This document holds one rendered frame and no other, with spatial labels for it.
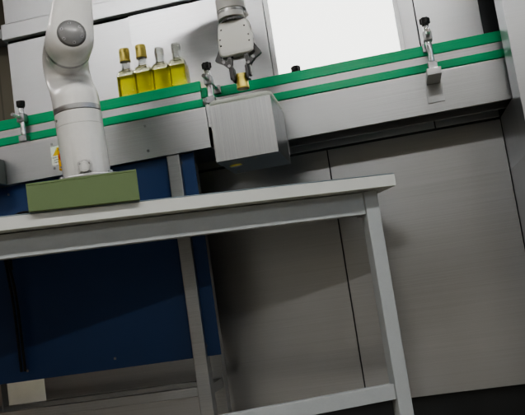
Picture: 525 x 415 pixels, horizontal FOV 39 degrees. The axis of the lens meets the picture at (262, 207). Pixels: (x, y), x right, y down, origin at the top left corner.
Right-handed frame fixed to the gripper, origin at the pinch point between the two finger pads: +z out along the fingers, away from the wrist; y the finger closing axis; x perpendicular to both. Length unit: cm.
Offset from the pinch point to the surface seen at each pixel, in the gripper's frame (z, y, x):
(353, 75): 1.6, -30.0, -19.2
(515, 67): 14, -73, -2
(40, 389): 94, 173, -181
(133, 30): -34, 41, -34
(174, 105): 2.8, 23.2, -8.2
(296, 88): 2.2, -12.5, -18.8
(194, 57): -19.7, 21.7, -34.0
